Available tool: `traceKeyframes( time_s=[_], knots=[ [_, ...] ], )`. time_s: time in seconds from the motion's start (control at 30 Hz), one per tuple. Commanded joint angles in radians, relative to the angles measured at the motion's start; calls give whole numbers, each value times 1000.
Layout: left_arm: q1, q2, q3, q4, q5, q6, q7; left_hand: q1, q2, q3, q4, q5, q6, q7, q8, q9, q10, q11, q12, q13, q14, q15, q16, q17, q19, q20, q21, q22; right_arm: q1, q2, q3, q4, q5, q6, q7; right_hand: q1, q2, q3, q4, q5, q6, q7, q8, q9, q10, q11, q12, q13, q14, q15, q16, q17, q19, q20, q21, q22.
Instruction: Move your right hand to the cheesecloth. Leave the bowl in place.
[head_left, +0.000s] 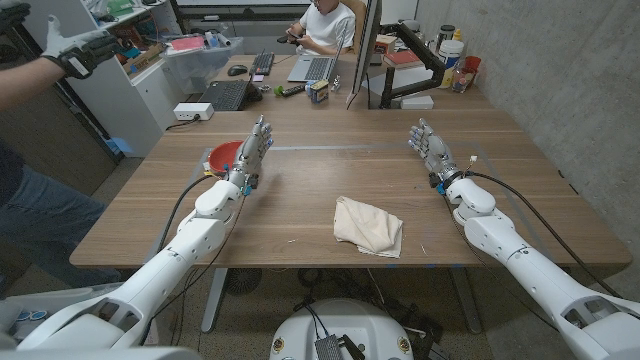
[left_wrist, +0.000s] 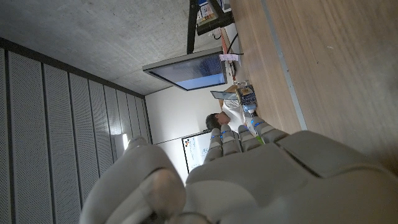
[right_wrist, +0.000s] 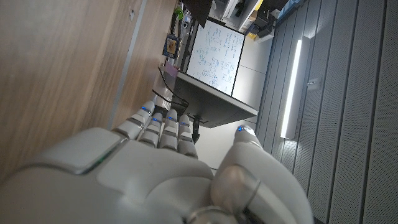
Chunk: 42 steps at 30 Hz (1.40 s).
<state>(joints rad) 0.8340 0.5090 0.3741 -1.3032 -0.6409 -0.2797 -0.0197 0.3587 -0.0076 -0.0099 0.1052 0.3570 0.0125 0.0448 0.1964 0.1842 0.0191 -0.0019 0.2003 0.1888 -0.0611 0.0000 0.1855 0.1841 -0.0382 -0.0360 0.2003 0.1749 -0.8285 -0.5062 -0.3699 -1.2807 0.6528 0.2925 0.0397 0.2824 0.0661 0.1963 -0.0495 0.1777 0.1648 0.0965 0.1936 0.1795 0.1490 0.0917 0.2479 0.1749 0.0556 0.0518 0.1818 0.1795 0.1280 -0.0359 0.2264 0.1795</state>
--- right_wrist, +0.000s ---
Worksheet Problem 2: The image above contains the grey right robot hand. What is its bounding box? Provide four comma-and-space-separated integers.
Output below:
0, 100, 315, 224

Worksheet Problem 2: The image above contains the black computer monitor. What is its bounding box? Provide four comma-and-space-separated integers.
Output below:
170, 72, 259, 129

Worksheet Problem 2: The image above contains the pink sticky note pad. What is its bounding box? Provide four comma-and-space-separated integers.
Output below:
164, 61, 178, 78

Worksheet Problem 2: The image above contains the blue and yellow small box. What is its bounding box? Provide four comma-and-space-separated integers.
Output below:
162, 34, 181, 59

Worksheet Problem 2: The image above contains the whiteboard with blue writing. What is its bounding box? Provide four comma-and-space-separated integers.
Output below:
185, 19, 246, 96

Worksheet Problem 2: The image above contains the ceiling light strip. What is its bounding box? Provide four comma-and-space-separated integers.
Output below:
280, 39, 303, 140

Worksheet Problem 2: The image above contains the white shelf unit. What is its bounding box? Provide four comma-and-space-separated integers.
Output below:
214, 0, 265, 34

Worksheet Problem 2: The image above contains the black monitor cable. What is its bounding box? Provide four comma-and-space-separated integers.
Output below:
151, 66, 189, 108

